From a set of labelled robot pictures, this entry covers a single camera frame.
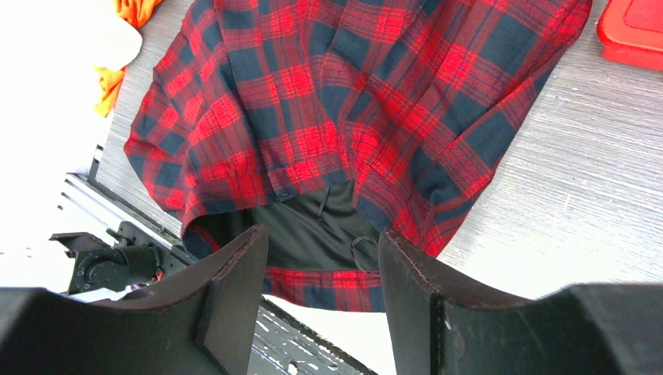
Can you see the red plastic bin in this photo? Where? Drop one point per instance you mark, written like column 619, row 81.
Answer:
column 630, row 32

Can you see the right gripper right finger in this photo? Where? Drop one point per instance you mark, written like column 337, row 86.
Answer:
column 442, row 321

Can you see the dark plaid garment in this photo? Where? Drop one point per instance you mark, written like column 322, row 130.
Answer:
column 331, row 121

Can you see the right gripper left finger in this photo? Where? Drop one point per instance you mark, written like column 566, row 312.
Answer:
column 201, row 320

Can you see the orange and white garment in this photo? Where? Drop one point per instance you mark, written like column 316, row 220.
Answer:
column 117, row 43

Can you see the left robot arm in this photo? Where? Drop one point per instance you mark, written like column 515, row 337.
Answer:
column 135, row 258

